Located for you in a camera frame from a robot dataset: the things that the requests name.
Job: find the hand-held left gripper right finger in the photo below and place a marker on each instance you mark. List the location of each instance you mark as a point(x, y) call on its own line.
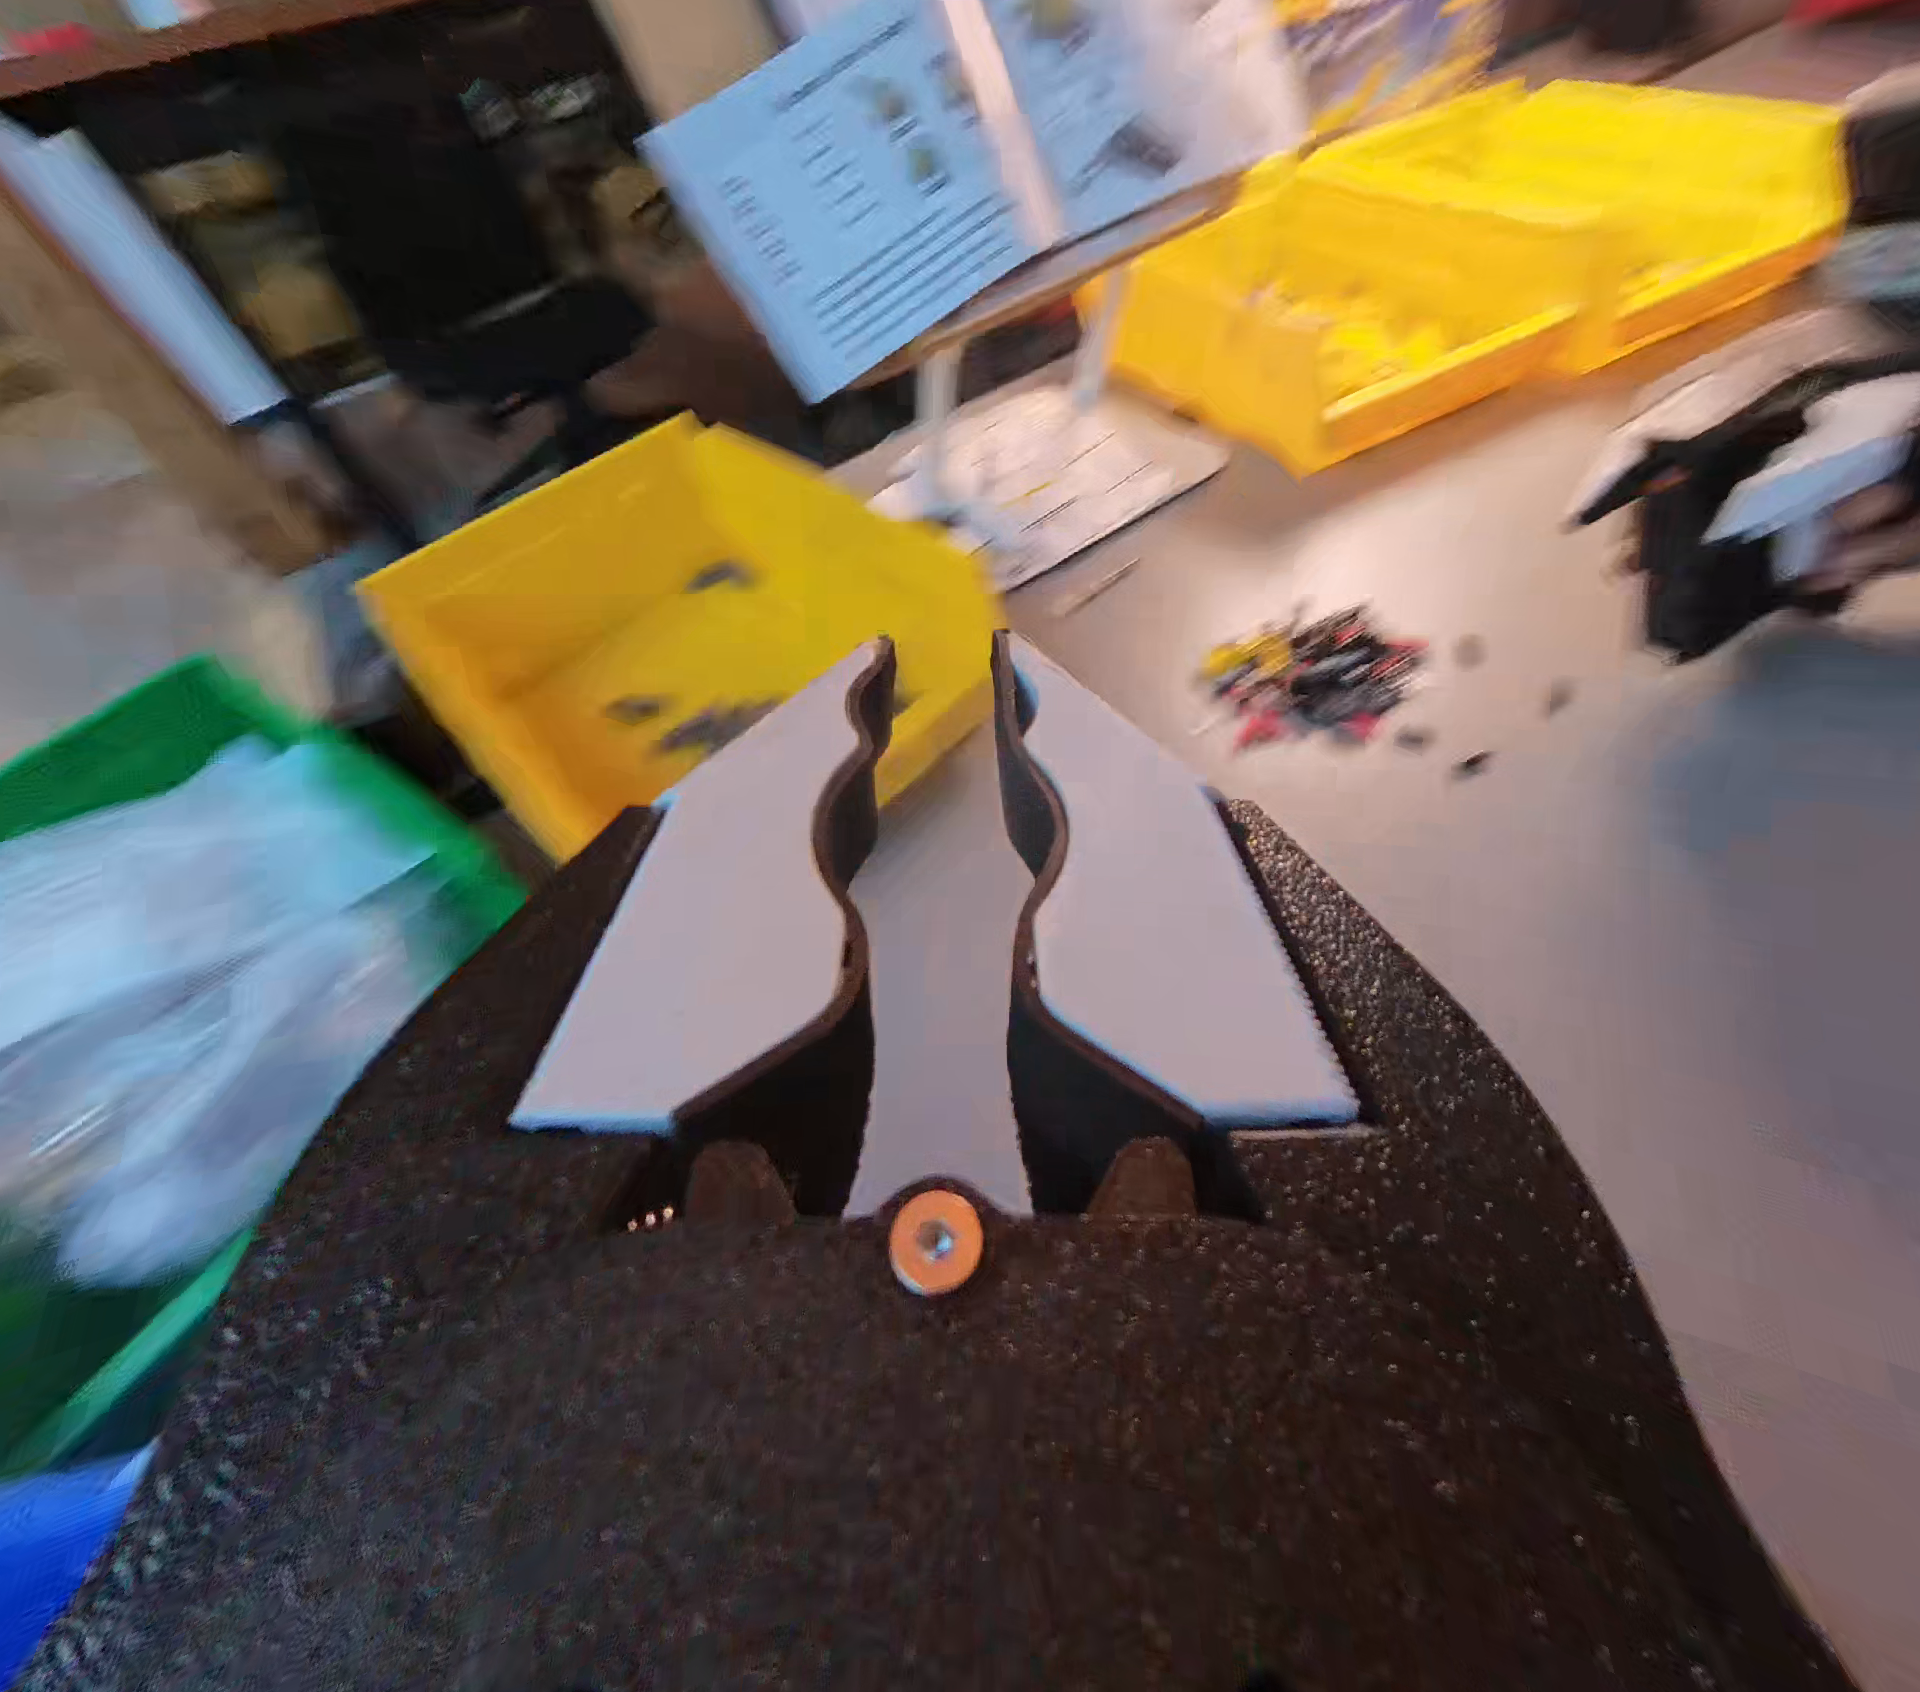
point(1185, 972)

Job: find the clear plastic-wrapped bundle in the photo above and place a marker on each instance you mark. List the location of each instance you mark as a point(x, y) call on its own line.
point(180, 972)

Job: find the green storage bin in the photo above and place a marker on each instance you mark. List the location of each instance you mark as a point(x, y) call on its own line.
point(151, 702)

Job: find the open instruction booklet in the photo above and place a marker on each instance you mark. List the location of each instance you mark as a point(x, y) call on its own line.
point(841, 192)

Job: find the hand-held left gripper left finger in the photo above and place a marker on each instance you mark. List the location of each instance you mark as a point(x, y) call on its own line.
point(690, 972)

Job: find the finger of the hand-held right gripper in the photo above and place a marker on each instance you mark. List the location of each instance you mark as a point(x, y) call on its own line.
point(1799, 470)
point(1651, 433)

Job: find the blue storage bin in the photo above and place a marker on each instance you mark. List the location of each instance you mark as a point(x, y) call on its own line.
point(62, 1542)

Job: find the black office chair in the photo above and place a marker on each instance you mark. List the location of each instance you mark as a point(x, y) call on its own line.
point(524, 357)

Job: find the yellow storage bin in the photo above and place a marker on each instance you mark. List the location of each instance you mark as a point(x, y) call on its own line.
point(1725, 178)
point(1425, 371)
point(496, 627)

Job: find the heap of black building pieces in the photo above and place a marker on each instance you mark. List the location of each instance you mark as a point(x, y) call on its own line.
point(690, 702)

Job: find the wooden shelf board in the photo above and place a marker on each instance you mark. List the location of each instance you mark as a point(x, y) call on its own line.
point(300, 19)

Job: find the pile of small building pieces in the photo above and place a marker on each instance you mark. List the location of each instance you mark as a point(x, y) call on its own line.
point(1313, 673)

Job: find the grey desk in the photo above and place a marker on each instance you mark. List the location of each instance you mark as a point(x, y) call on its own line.
point(1500, 972)

